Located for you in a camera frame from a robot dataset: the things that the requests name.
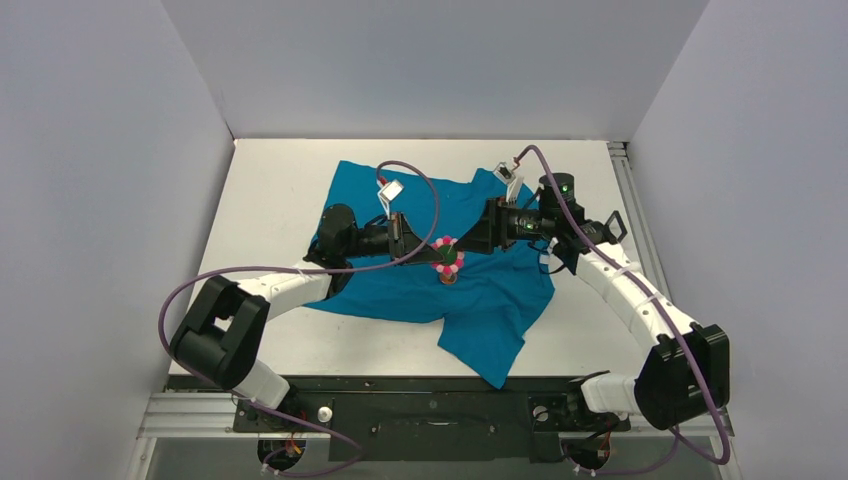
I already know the aluminium front rail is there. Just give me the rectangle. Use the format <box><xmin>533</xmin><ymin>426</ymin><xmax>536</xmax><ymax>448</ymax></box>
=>
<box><xmin>138</xmin><ymin>392</ymin><xmax>718</xmax><ymax>439</ymax></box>

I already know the blue t-shirt garment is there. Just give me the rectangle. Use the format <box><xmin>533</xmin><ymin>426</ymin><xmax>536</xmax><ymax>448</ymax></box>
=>
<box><xmin>314</xmin><ymin>168</ymin><xmax>555</xmax><ymax>388</ymax></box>

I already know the orange print on shirt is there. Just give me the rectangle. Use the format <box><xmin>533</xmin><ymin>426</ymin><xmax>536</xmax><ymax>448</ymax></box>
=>
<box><xmin>439</xmin><ymin>271</ymin><xmax>458</xmax><ymax>285</ymax></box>

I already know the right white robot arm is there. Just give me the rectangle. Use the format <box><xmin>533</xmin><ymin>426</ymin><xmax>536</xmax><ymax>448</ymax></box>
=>
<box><xmin>456</xmin><ymin>173</ymin><xmax>730</xmax><ymax>430</ymax></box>

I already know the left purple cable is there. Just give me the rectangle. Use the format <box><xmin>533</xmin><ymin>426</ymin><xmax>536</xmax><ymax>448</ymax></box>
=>
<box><xmin>157</xmin><ymin>160</ymin><xmax>443</xmax><ymax>479</ymax></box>

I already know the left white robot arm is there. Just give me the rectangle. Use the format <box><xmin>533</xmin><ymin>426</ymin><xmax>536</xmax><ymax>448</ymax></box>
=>
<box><xmin>168</xmin><ymin>204</ymin><xmax>443</xmax><ymax>430</ymax></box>

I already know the purple cable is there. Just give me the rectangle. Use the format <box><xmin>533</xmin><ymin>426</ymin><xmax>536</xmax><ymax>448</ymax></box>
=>
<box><xmin>513</xmin><ymin>144</ymin><xmax>733</xmax><ymax>477</ymax></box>
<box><xmin>157</xmin><ymin>160</ymin><xmax>443</xmax><ymax>479</ymax></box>

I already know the black square frame stand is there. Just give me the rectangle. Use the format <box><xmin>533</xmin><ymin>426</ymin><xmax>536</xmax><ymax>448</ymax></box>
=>
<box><xmin>582</xmin><ymin>210</ymin><xmax>628</xmax><ymax>245</ymax></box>

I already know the aluminium side rail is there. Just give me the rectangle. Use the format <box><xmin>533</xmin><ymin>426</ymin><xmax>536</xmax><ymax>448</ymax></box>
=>
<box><xmin>606</xmin><ymin>142</ymin><xmax>672</xmax><ymax>301</ymax></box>

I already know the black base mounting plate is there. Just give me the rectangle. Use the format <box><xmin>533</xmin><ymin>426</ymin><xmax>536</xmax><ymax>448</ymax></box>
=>
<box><xmin>164</xmin><ymin>375</ymin><xmax>636</xmax><ymax>462</ymax></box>

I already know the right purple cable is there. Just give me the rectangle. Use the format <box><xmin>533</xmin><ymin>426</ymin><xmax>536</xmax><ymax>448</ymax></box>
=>
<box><xmin>513</xmin><ymin>144</ymin><xmax>733</xmax><ymax>477</ymax></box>

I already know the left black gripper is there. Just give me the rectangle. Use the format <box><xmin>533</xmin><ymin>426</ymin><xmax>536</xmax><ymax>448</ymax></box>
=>
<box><xmin>342</xmin><ymin>212</ymin><xmax>445</xmax><ymax>267</ymax></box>

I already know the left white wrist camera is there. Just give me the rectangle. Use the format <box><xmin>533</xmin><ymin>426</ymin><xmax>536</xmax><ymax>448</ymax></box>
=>
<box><xmin>377</xmin><ymin>177</ymin><xmax>404</xmax><ymax>217</ymax></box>

